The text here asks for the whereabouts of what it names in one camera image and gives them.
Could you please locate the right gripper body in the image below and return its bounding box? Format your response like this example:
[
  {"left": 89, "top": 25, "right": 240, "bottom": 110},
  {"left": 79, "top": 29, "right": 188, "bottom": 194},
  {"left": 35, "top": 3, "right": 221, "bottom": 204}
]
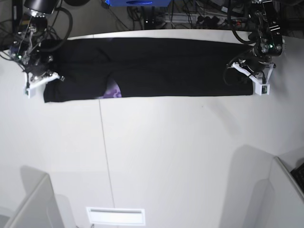
[{"left": 25, "top": 54, "right": 65, "bottom": 83}]

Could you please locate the black keyboard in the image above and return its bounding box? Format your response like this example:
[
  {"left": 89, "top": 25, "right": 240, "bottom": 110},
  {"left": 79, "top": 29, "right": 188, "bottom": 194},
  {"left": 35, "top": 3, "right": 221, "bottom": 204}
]
[{"left": 291, "top": 163, "right": 304, "bottom": 191}]

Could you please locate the white partition panel left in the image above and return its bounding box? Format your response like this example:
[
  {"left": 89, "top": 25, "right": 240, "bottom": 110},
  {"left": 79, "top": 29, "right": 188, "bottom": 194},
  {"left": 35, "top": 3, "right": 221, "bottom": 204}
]
[{"left": 0, "top": 166, "right": 65, "bottom": 228}]

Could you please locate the black T-shirt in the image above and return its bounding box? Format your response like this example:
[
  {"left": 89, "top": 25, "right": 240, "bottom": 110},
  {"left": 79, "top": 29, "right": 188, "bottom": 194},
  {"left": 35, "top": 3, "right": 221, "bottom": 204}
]
[{"left": 43, "top": 38, "right": 254, "bottom": 103}]

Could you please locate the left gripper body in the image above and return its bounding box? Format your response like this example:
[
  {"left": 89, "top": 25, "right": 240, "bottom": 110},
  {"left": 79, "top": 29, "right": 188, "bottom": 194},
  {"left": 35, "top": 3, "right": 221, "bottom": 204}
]
[{"left": 227, "top": 53, "right": 276, "bottom": 78}]

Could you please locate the blue box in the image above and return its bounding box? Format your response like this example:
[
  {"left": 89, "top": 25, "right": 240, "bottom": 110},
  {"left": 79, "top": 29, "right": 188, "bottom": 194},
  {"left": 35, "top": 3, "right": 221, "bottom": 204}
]
[{"left": 105, "top": 0, "right": 171, "bottom": 7}]

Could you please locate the white partition panel right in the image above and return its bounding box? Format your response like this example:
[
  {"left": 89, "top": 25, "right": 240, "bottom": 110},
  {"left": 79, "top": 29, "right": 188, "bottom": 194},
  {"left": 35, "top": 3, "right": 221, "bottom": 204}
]
[{"left": 251, "top": 155, "right": 304, "bottom": 228}]

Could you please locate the white partition panel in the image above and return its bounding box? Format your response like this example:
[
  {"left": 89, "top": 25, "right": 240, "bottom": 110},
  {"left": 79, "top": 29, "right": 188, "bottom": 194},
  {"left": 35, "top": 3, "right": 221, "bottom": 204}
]
[
  {"left": 0, "top": 166, "right": 65, "bottom": 228},
  {"left": 251, "top": 155, "right": 304, "bottom": 228}
]

